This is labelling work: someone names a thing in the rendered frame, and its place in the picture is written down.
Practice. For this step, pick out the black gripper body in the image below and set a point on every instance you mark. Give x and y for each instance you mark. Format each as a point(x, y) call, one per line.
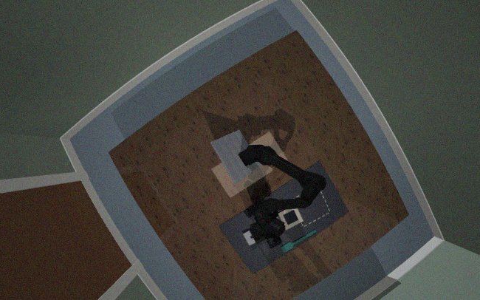
point(273, 240)

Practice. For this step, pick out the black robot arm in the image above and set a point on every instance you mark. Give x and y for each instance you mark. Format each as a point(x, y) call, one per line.
point(311, 182)

